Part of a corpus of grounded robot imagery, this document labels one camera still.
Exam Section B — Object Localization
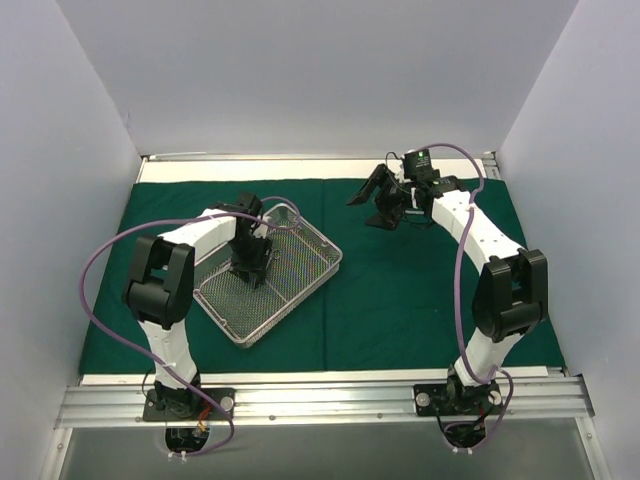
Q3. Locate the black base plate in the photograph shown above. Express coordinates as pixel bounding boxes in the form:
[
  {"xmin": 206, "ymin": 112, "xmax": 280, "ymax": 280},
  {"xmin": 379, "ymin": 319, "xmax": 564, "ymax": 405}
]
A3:
[
  {"xmin": 413, "ymin": 382, "xmax": 506, "ymax": 417},
  {"xmin": 142, "ymin": 387, "xmax": 236, "ymax": 422}
]

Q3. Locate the aluminium front rail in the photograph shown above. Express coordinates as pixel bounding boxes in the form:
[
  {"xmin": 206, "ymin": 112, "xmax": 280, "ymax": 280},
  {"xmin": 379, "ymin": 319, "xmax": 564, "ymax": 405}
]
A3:
[{"xmin": 56, "ymin": 366, "xmax": 594, "ymax": 428}]

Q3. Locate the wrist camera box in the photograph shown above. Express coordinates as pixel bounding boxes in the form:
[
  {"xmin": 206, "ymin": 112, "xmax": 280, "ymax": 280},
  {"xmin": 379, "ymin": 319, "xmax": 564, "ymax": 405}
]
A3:
[
  {"xmin": 402, "ymin": 148, "xmax": 436, "ymax": 183},
  {"xmin": 235, "ymin": 192, "xmax": 263, "ymax": 217}
]

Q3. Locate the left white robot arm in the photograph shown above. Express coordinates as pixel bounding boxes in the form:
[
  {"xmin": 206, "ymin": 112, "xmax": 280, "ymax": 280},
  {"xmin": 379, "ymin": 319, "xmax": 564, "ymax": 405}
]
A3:
[{"xmin": 123, "ymin": 194, "xmax": 272, "ymax": 419}]

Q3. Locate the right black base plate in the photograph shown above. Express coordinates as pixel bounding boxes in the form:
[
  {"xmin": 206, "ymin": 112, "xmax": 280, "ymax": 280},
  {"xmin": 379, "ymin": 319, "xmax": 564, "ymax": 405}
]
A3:
[{"xmin": 413, "ymin": 382, "xmax": 506, "ymax": 417}]

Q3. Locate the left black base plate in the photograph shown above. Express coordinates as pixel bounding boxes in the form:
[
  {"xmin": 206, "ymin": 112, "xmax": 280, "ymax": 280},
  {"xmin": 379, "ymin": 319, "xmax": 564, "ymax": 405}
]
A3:
[{"xmin": 142, "ymin": 387, "xmax": 236, "ymax": 422}]

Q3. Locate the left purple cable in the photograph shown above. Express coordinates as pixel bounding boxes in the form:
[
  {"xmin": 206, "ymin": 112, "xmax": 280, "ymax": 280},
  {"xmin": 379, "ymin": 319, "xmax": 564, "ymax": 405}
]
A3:
[{"xmin": 79, "ymin": 196, "xmax": 302, "ymax": 455}]

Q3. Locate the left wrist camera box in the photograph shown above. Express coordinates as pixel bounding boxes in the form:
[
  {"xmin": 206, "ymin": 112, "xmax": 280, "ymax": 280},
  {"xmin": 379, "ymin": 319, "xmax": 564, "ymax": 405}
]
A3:
[{"xmin": 235, "ymin": 192, "xmax": 263, "ymax": 217}]

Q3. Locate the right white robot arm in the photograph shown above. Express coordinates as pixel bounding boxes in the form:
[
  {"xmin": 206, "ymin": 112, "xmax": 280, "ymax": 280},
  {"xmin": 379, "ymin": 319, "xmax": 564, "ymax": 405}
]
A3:
[{"xmin": 348, "ymin": 164, "xmax": 548, "ymax": 413}]

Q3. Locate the green surgical drape cloth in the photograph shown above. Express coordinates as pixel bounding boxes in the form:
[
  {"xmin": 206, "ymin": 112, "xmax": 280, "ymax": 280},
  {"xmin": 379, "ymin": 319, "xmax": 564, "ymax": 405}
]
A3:
[{"xmin": 79, "ymin": 179, "xmax": 566, "ymax": 375}]

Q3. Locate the metal mesh instrument tray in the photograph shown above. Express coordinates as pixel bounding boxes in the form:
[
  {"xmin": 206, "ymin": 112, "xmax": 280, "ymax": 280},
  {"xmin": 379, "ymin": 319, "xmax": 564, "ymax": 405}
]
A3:
[{"xmin": 194, "ymin": 202, "xmax": 343, "ymax": 348}]

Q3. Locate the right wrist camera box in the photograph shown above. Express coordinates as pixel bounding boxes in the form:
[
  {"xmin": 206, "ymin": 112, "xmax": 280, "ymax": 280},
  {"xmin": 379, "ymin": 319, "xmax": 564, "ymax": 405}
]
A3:
[{"xmin": 402, "ymin": 148, "xmax": 436, "ymax": 183}]

